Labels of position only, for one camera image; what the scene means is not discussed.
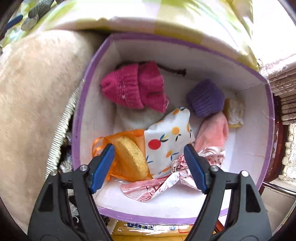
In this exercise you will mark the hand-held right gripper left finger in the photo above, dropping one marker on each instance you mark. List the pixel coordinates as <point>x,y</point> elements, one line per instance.
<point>104,166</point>

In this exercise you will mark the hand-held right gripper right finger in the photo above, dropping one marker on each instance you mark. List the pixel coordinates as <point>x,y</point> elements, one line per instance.
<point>195,166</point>

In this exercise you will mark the patterned fabric scrunchie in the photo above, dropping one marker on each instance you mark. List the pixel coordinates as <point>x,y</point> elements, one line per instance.
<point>179,164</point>

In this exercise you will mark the orange mesh bag with sponge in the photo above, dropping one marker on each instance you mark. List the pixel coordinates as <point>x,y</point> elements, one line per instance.
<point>129,155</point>

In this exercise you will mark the pink towel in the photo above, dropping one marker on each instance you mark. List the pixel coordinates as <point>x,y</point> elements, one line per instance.
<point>212,134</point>

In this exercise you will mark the white fruit print pouch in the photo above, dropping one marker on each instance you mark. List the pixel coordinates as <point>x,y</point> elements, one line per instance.
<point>166,139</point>

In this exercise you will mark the white red patterned scarf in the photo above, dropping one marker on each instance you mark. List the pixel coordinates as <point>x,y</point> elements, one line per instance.
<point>148,187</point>

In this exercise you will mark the grey fabric pouch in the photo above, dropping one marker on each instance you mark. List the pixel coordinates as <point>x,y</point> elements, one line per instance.
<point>136,118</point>

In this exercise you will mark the purple cardboard box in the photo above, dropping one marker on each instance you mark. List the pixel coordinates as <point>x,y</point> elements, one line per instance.
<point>249,129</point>

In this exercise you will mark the yellow sponge with white scrubber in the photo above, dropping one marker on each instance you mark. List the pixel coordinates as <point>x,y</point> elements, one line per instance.
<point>234,113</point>

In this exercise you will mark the purple knitted sock roll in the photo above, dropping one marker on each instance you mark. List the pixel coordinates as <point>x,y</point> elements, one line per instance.
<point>205,99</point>

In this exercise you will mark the magenta knitted sock roll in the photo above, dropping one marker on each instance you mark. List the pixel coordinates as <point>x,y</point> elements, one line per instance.
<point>152,85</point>
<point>120,90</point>

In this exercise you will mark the dark brown hair clip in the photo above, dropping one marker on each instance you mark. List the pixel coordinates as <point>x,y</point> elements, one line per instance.
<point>181,71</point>

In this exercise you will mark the yellow plastic packet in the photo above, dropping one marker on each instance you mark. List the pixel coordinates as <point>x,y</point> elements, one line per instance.
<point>148,235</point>

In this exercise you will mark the metal rod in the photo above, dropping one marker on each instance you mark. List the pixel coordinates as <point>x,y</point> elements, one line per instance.
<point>277,188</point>

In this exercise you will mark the beige velvet stool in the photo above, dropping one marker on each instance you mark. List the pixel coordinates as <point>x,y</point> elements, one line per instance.
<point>30,104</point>

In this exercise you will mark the green checkered plastic tablecloth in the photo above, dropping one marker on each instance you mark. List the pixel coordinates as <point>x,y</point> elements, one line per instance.
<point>161,18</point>

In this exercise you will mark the black white striped cloth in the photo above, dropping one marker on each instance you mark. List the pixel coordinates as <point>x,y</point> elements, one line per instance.
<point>40,10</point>

